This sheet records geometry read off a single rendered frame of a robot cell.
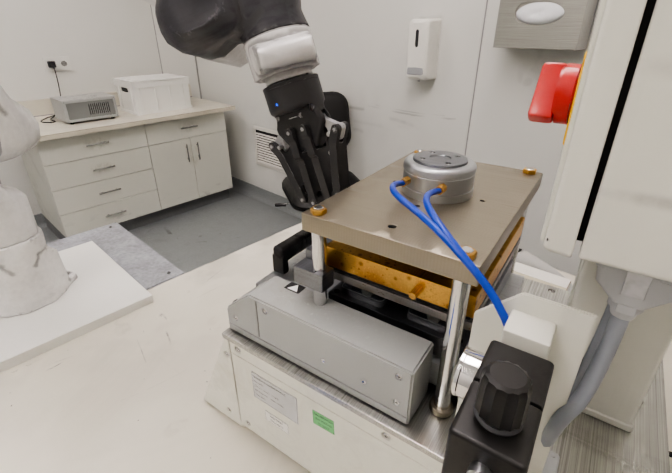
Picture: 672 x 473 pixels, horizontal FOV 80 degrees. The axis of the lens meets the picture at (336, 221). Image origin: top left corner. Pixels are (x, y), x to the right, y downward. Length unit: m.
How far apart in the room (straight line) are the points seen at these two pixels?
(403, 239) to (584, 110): 0.17
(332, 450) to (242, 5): 0.53
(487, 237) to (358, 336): 0.16
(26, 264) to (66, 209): 1.94
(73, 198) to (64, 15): 1.21
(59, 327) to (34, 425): 0.21
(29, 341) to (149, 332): 0.20
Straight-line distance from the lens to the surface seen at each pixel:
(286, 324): 0.46
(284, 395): 0.53
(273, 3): 0.54
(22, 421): 0.81
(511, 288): 0.58
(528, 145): 1.96
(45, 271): 1.01
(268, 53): 0.47
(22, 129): 0.96
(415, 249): 0.35
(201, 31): 0.55
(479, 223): 0.41
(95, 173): 2.89
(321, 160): 0.54
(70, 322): 0.94
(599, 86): 0.26
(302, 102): 0.52
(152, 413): 0.73
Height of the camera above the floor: 1.28
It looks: 26 degrees down
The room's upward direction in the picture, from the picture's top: straight up
